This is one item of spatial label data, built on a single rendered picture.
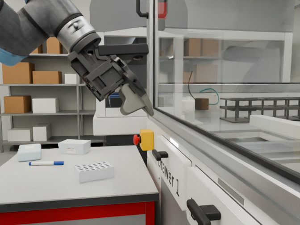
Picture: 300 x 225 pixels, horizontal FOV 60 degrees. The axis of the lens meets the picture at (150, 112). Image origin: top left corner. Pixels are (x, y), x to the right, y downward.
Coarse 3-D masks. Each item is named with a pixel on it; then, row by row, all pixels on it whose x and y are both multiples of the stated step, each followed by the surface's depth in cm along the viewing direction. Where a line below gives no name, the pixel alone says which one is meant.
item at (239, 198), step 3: (219, 180) 41; (219, 183) 41; (222, 183) 40; (222, 186) 40; (225, 186) 39; (228, 186) 38; (225, 189) 39; (228, 189) 38; (231, 189) 37; (231, 192) 37; (234, 192) 36; (234, 195) 36; (237, 195) 35; (237, 198) 35; (240, 198) 35; (240, 201) 35; (243, 201) 34; (243, 204) 34
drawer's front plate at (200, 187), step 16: (192, 176) 49; (192, 192) 49; (208, 192) 41; (224, 192) 39; (224, 208) 36; (240, 208) 34; (192, 224) 49; (224, 224) 36; (240, 224) 31; (256, 224) 30
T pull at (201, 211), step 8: (192, 200) 40; (192, 208) 38; (200, 208) 37; (208, 208) 38; (216, 208) 38; (200, 216) 35; (208, 216) 36; (216, 216) 36; (200, 224) 35; (208, 224) 34
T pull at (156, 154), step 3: (153, 150) 70; (156, 150) 70; (153, 153) 69; (156, 153) 67; (159, 153) 68; (162, 153) 68; (165, 153) 68; (156, 156) 65; (159, 156) 65; (162, 156) 67; (165, 156) 67; (156, 159) 65; (159, 159) 65
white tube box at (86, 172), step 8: (80, 168) 91; (88, 168) 91; (96, 168) 91; (104, 168) 91; (112, 168) 92; (80, 176) 87; (88, 176) 88; (96, 176) 90; (104, 176) 91; (112, 176) 92
